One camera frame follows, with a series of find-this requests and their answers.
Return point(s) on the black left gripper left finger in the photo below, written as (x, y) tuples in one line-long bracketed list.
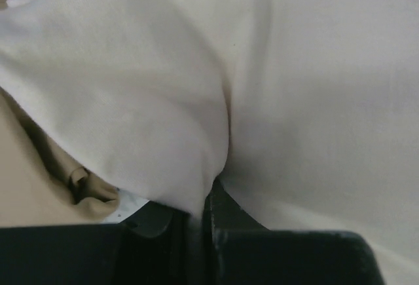
[(149, 247)]

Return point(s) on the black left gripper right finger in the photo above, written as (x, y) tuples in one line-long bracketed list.
[(239, 250)]

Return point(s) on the cream white t-shirt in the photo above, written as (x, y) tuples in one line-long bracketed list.
[(306, 110)]

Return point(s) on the folded tan t-shirt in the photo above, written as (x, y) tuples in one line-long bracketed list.
[(40, 183)]

